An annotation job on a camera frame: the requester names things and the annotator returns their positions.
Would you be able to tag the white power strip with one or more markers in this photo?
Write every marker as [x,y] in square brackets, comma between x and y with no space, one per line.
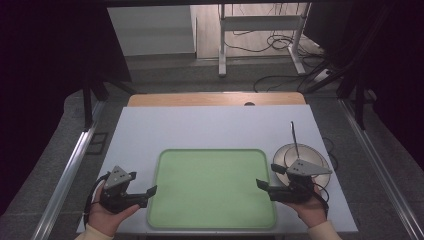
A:
[322,75]

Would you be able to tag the person's left hand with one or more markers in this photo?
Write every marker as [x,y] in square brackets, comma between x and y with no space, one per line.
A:
[103,220]

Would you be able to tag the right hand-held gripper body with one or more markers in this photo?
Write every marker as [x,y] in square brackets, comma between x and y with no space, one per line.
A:
[300,186]

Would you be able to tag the white desk frame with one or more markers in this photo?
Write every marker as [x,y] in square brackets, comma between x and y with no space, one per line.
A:
[260,22]

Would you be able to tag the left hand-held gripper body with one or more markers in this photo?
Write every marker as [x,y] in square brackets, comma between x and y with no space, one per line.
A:
[115,180]

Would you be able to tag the wooden table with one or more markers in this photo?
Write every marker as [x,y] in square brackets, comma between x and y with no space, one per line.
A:
[213,99]

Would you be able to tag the black metal stand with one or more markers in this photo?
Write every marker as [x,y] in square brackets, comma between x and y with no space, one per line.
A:
[359,106]
[87,106]

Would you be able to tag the dark curtain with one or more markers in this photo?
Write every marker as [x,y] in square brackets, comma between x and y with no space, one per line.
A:
[43,83]
[393,73]

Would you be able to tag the beige round plate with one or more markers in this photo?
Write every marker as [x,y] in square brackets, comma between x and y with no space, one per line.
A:
[310,156]

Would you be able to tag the aluminium rail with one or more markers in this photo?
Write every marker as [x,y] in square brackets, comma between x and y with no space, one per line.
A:
[383,173]
[70,170]

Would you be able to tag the person's right hand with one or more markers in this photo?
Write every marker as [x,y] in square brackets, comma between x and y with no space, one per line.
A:
[313,211]

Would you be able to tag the white table board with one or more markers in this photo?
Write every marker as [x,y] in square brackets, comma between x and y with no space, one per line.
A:
[200,128]

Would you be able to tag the metal utensil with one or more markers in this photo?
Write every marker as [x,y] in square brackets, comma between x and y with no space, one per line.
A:
[295,140]

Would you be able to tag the green tray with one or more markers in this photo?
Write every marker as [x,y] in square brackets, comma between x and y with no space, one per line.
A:
[210,190]

